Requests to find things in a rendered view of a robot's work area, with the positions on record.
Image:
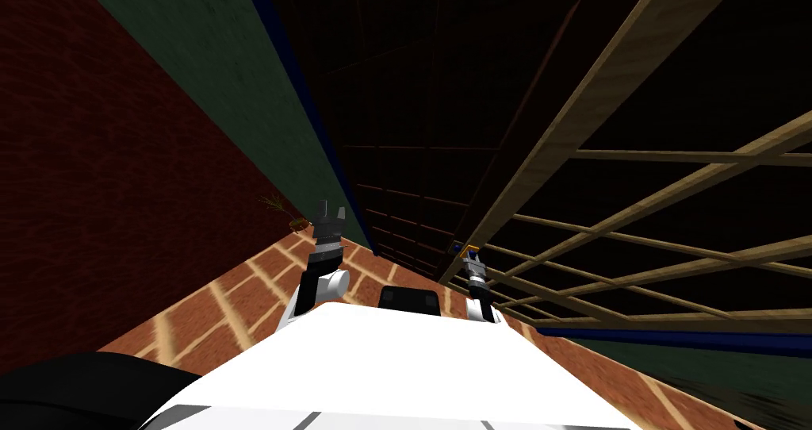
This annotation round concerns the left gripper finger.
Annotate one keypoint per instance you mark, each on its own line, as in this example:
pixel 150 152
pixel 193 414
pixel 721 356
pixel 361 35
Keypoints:
pixel 322 212
pixel 340 215

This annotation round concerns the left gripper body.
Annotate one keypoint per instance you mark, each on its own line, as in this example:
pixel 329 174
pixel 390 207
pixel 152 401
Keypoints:
pixel 328 229

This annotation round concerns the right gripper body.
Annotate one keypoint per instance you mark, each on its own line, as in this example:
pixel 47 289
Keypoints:
pixel 474 267

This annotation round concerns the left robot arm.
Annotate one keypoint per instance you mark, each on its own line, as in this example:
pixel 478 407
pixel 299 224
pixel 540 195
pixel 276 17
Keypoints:
pixel 315 287

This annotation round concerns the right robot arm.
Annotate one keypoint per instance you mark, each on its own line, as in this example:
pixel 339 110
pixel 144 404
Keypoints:
pixel 484 303

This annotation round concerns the small potted plant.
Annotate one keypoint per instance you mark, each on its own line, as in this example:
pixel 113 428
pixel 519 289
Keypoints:
pixel 293 220

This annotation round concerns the dark lattice door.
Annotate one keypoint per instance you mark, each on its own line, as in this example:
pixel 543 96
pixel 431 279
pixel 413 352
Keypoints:
pixel 419 182

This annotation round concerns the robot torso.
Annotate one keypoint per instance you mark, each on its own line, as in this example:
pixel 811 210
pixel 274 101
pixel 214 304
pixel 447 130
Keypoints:
pixel 393 366

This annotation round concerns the light wooden lattice door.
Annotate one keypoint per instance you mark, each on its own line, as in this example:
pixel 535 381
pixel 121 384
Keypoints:
pixel 590 106

